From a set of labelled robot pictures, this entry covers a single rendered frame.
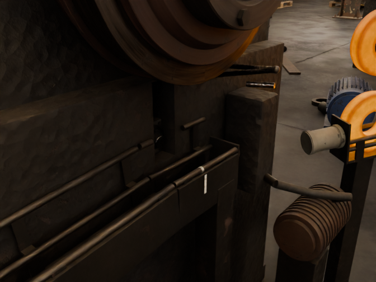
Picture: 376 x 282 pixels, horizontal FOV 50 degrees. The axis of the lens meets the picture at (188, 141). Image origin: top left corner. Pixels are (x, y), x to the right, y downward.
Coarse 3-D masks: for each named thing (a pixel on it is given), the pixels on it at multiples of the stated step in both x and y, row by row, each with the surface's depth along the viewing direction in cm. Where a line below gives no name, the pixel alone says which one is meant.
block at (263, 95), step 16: (240, 96) 89; (256, 96) 88; (272, 96) 89; (240, 112) 90; (256, 112) 87; (272, 112) 90; (240, 128) 92; (256, 128) 89; (272, 128) 92; (240, 144) 93; (256, 144) 90; (272, 144) 95; (240, 160) 94; (256, 160) 92; (272, 160) 97; (240, 176) 96; (256, 176) 93; (256, 192) 95
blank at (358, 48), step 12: (372, 12) 90; (360, 24) 90; (372, 24) 88; (360, 36) 89; (372, 36) 90; (360, 48) 90; (372, 48) 91; (360, 60) 92; (372, 60) 93; (372, 72) 94
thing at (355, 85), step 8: (344, 80) 285; (352, 80) 280; (360, 80) 274; (336, 88) 277; (344, 88) 265; (352, 88) 261; (360, 88) 261; (368, 88) 267; (328, 96) 275; (336, 96) 257; (344, 96) 254; (352, 96) 252; (328, 104) 264; (336, 104) 257; (344, 104) 255; (328, 112) 263; (336, 112) 259; (328, 120) 265; (368, 120) 254; (368, 128) 274
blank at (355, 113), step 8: (360, 96) 97; (368, 96) 96; (352, 104) 97; (360, 104) 96; (368, 104) 96; (344, 112) 98; (352, 112) 96; (360, 112) 97; (368, 112) 97; (352, 120) 97; (360, 120) 98; (352, 128) 98; (360, 128) 99; (352, 136) 99; (360, 136) 100; (352, 144) 100
